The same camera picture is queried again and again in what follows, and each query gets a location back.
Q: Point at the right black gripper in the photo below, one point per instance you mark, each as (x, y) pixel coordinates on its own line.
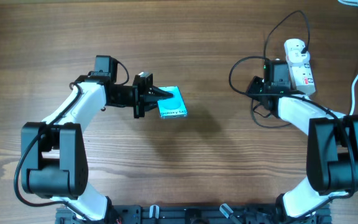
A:
(257, 86)

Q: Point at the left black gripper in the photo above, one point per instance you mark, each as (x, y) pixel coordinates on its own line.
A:
(137, 101)

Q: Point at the blue Galaxy S25 smartphone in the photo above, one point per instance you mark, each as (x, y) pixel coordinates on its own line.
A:
(173, 107)

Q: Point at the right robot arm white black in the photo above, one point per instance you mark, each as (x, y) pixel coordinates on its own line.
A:
(332, 150)

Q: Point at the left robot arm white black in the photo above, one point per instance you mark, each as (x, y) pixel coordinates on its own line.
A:
(53, 167)

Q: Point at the white power strip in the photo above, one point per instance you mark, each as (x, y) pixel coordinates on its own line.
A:
(299, 66)

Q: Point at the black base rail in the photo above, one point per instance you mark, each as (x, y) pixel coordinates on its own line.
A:
(257, 213)

